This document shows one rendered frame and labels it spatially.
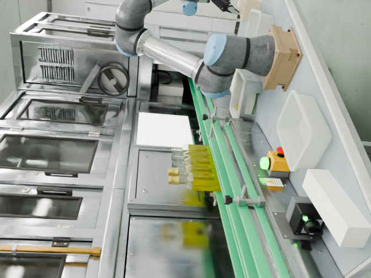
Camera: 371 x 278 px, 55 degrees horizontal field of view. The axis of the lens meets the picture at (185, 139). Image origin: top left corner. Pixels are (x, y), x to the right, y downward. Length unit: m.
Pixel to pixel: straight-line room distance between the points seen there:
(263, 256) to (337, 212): 0.23
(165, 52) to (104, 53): 1.02
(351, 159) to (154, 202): 0.83
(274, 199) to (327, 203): 0.27
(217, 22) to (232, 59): 3.93
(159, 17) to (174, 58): 3.71
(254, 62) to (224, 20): 3.93
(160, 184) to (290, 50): 0.79
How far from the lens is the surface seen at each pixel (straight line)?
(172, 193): 1.59
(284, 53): 1.31
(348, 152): 1.02
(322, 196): 1.00
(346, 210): 0.95
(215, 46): 1.30
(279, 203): 1.19
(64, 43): 2.46
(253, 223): 1.12
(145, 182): 1.64
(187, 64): 1.44
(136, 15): 1.49
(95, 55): 2.46
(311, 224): 1.06
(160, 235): 1.44
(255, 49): 1.33
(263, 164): 1.29
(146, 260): 1.35
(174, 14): 5.15
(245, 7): 1.88
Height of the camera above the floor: 1.29
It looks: 7 degrees down
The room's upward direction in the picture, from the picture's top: 86 degrees counter-clockwise
